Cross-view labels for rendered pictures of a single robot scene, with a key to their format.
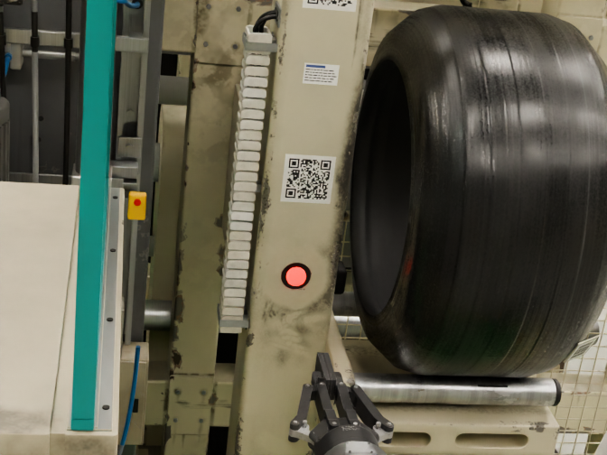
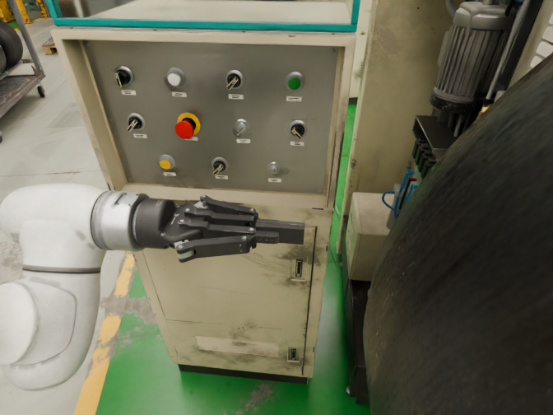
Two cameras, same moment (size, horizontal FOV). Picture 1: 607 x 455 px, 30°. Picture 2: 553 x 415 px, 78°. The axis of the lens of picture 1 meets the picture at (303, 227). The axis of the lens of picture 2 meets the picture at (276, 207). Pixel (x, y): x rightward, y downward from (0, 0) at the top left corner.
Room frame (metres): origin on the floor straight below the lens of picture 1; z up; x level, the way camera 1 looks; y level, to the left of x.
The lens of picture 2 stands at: (1.38, -0.41, 1.40)
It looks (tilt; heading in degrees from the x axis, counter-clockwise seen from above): 38 degrees down; 106
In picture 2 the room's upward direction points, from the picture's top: straight up
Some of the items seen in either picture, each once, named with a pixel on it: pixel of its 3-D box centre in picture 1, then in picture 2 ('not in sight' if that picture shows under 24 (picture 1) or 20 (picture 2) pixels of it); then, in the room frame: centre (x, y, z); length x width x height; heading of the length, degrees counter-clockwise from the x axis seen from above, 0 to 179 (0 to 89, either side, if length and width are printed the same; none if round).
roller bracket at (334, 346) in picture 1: (324, 341); not in sight; (1.66, -0.06, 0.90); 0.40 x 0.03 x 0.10; 10
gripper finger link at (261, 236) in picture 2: (345, 386); (259, 240); (1.25, -0.08, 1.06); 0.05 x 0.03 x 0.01; 10
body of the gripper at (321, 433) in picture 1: (345, 446); (175, 224); (1.12, -0.08, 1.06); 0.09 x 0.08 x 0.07; 10
